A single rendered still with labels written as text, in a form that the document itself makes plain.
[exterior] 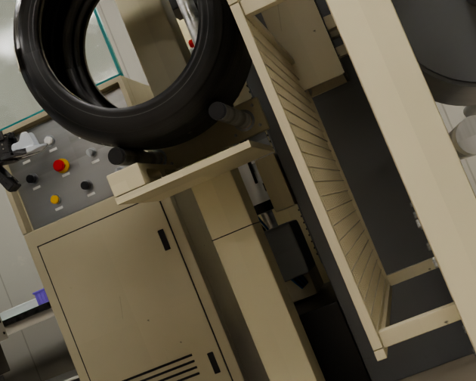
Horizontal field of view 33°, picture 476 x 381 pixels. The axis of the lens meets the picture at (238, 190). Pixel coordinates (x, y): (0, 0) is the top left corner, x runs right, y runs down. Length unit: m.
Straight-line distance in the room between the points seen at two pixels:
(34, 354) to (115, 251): 3.92
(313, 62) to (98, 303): 1.16
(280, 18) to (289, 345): 0.92
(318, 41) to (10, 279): 4.76
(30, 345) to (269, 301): 4.48
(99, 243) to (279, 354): 0.81
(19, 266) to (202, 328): 3.98
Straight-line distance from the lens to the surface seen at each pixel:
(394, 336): 1.47
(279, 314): 2.36
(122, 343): 2.87
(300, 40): 2.28
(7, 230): 6.65
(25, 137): 2.22
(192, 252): 2.76
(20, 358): 6.76
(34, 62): 2.11
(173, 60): 2.42
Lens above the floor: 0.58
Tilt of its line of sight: 4 degrees up
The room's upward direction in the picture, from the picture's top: 22 degrees counter-clockwise
